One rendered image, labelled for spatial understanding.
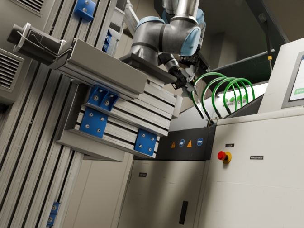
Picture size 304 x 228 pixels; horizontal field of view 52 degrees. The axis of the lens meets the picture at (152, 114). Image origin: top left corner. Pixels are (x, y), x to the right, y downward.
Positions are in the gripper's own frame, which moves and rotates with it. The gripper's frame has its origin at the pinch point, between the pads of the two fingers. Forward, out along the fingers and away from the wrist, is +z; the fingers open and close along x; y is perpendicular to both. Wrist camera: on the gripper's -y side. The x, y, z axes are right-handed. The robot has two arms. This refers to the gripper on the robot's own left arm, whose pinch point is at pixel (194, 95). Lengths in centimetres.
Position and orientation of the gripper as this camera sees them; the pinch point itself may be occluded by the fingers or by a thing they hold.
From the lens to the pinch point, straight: 183.7
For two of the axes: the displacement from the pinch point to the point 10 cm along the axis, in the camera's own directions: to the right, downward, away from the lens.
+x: 3.8, -3.9, -8.4
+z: 5.2, 8.4, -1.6
